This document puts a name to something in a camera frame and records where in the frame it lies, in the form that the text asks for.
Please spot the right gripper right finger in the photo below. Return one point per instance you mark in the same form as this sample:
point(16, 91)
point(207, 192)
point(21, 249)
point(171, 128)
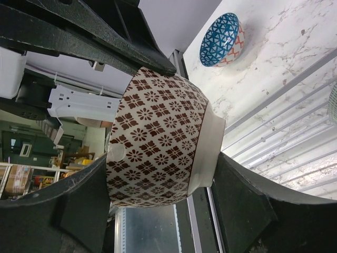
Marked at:
point(259, 215)

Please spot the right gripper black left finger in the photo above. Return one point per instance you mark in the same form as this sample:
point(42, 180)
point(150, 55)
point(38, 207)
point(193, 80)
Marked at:
point(67, 216)

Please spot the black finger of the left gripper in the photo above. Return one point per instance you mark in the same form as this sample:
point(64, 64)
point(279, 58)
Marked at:
point(115, 33)

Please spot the blue triangle patterned bowl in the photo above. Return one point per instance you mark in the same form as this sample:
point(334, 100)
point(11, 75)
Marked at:
point(223, 41)

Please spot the grid patterned bowl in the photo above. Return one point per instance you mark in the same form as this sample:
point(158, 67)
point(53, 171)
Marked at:
point(164, 143)

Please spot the green glass bowl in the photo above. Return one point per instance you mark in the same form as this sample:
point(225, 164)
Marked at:
point(332, 104)

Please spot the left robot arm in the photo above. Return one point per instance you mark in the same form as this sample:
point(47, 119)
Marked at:
point(34, 96)

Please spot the clear wire dish rack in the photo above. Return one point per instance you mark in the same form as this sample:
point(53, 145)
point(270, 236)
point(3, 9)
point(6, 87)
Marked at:
point(289, 136)

